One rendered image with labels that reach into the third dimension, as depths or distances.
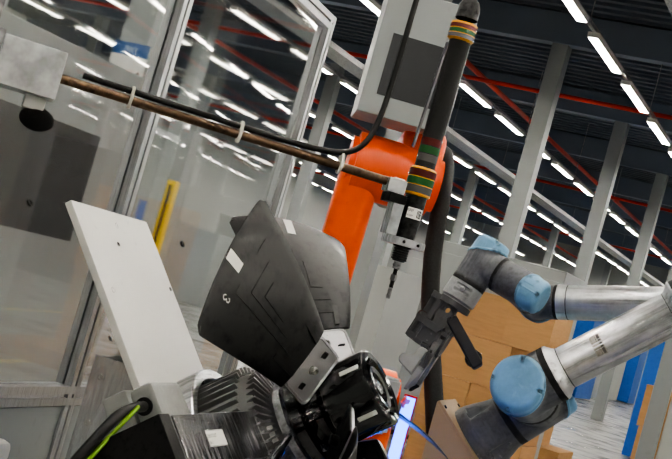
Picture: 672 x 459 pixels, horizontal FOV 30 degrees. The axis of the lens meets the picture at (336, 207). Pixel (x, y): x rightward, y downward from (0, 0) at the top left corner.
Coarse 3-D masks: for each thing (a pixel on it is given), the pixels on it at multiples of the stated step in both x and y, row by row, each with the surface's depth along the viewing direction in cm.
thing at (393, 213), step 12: (396, 180) 195; (384, 192) 197; (396, 192) 195; (396, 204) 195; (384, 216) 197; (396, 216) 195; (384, 228) 195; (396, 228) 195; (384, 240) 195; (396, 240) 194; (408, 240) 193
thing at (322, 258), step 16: (240, 224) 200; (304, 224) 209; (288, 240) 203; (304, 240) 205; (320, 240) 208; (336, 240) 212; (304, 256) 202; (320, 256) 204; (336, 256) 207; (304, 272) 199; (320, 272) 201; (336, 272) 203; (320, 288) 198; (336, 288) 200; (320, 304) 196; (336, 304) 197; (336, 320) 194
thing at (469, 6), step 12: (468, 0) 198; (456, 12) 199; (468, 12) 197; (408, 204) 196; (420, 204) 196; (408, 216) 195; (420, 216) 196; (408, 228) 195; (396, 252) 196; (408, 252) 196
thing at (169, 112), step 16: (64, 80) 180; (80, 80) 181; (112, 96) 182; (128, 96) 183; (160, 112) 185; (176, 112) 185; (208, 128) 187; (224, 128) 187; (256, 144) 189; (272, 144) 190; (320, 160) 192; (336, 160) 193; (368, 176) 194; (384, 176) 195
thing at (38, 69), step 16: (0, 32) 176; (0, 48) 176; (16, 48) 176; (32, 48) 176; (48, 48) 177; (0, 64) 175; (16, 64) 176; (32, 64) 176; (48, 64) 177; (64, 64) 178; (0, 80) 175; (16, 80) 176; (32, 80) 176; (48, 80) 177; (48, 96) 177
